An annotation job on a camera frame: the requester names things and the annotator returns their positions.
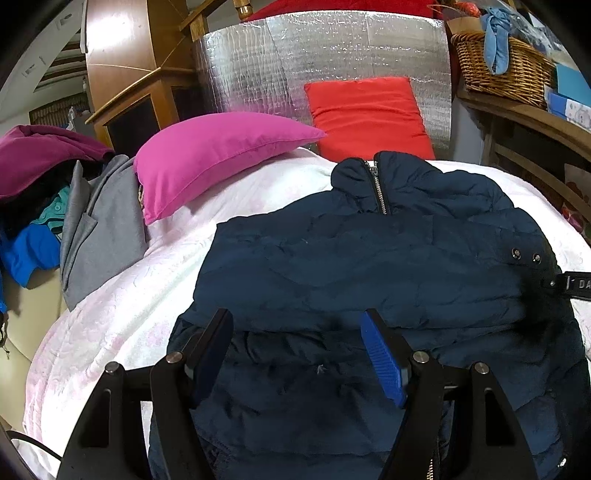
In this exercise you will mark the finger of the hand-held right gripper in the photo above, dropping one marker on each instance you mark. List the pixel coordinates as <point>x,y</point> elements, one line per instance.
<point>572,284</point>

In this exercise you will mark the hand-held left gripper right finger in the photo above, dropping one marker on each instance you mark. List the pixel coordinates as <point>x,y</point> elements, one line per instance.
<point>381,360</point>

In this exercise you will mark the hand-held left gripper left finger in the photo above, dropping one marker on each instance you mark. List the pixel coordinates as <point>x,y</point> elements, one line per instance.
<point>212,360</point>

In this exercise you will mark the navy padded jacket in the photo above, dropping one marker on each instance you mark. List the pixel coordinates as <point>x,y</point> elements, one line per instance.
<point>346,267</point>

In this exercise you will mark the white bed blanket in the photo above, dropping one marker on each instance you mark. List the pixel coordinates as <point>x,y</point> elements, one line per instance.
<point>138,295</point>

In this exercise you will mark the wooden side shelf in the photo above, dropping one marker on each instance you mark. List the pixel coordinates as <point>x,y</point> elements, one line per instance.
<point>531,115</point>

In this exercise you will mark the grey garment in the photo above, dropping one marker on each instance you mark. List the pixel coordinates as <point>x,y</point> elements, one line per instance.
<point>106,221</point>

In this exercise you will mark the white patterned box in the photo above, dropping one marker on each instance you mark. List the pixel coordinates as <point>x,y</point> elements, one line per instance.
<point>572,108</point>

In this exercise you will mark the cream sofa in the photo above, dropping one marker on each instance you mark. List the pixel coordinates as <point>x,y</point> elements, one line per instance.
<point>23,332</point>

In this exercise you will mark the blue cardboard box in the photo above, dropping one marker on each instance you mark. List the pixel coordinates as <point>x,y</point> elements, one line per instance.
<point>575,81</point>

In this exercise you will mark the pink pillow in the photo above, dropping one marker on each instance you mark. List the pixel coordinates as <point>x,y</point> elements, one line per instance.
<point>207,157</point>

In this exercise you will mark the blue garment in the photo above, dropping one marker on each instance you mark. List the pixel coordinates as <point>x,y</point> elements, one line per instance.
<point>32,254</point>

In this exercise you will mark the teal garment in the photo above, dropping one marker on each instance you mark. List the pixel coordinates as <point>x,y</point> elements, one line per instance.
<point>53,212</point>

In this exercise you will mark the wicker basket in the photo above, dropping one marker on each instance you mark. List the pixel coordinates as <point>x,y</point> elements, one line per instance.
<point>508,69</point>

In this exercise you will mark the black garment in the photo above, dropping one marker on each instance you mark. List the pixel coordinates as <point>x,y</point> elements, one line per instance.
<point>41,189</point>

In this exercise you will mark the red pillow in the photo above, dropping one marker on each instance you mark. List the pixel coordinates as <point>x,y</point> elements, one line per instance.
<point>369,115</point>

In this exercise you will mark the light blue cloth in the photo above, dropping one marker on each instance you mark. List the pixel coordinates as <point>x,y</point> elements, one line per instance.
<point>496,46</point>

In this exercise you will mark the magenta garment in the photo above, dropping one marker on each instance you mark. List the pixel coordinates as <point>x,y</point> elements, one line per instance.
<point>37,157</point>

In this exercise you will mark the silver foil insulation board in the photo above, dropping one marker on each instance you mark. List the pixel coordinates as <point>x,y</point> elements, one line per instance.
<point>277,60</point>

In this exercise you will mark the wooden cabinet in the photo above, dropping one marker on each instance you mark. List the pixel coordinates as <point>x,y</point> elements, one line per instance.
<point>120,46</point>

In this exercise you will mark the wooden stair railing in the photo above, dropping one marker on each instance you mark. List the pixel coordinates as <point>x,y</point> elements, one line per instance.
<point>203,18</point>

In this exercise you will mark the red cloth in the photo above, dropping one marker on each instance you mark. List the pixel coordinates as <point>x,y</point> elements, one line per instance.
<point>346,5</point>

